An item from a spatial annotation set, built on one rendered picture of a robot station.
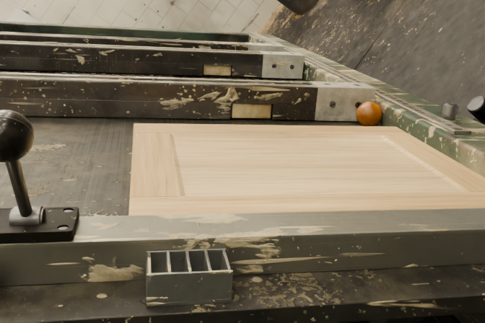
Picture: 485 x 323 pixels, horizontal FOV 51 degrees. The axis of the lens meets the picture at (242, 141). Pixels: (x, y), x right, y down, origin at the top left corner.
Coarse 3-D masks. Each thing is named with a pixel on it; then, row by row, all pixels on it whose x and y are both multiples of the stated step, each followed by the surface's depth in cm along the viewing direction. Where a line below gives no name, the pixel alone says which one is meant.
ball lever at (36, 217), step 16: (0, 112) 35; (16, 112) 36; (0, 128) 35; (16, 128) 35; (32, 128) 37; (0, 144) 35; (16, 144) 35; (0, 160) 36; (16, 160) 37; (16, 176) 39; (16, 192) 40; (16, 208) 43; (32, 208) 43; (16, 224) 43; (32, 224) 43
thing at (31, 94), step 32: (0, 96) 91; (32, 96) 92; (64, 96) 93; (96, 96) 94; (128, 96) 95; (160, 96) 96; (192, 96) 97; (224, 96) 98; (256, 96) 100; (288, 96) 101; (320, 96) 102; (352, 96) 103
